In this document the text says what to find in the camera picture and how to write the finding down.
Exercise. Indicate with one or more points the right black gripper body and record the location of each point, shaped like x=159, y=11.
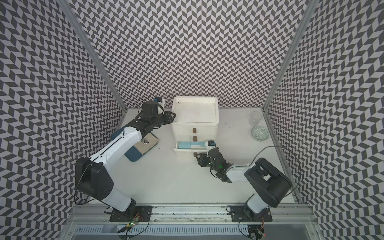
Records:
x=208, y=162

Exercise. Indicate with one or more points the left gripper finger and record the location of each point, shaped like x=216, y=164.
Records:
x=167, y=121
x=170, y=115

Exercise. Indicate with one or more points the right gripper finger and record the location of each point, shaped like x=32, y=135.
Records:
x=200, y=155
x=201, y=162

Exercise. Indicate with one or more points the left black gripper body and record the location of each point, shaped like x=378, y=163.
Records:
x=161, y=118

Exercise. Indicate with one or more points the blue sticky note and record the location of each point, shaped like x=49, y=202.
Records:
x=184, y=145
x=198, y=145

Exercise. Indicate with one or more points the white top drawer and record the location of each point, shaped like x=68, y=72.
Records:
x=210, y=130

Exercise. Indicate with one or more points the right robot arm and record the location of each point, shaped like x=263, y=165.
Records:
x=269, y=183

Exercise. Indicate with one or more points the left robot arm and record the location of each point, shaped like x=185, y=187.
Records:
x=92, y=175

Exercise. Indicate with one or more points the white three-drawer plastic cabinet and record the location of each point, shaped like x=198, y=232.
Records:
x=196, y=110

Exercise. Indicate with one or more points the dark blue tray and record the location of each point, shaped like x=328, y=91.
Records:
x=135, y=152

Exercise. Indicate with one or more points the clear drinking glass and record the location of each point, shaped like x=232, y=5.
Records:
x=255, y=118

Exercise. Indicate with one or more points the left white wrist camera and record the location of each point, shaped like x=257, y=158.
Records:
x=161, y=102

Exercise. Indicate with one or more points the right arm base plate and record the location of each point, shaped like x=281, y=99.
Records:
x=245, y=214

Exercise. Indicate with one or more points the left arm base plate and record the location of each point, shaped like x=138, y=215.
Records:
x=132, y=213

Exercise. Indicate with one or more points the aluminium front rail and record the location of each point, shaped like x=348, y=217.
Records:
x=194, y=214

